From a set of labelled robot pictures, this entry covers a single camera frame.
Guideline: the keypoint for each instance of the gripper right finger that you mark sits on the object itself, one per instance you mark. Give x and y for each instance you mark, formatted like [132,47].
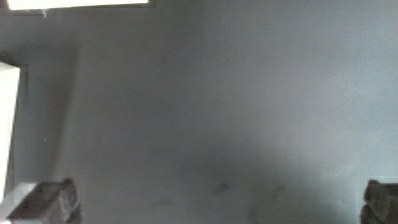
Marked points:
[379,212]

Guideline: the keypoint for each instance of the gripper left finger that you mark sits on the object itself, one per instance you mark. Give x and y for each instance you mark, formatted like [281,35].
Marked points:
[43,203]

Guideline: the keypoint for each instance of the small white cabinet top block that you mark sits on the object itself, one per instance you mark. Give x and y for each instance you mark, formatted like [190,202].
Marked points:
[9,87]

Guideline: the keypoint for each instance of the white marker sheet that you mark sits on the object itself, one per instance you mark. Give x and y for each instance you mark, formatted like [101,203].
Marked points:
[48,4]

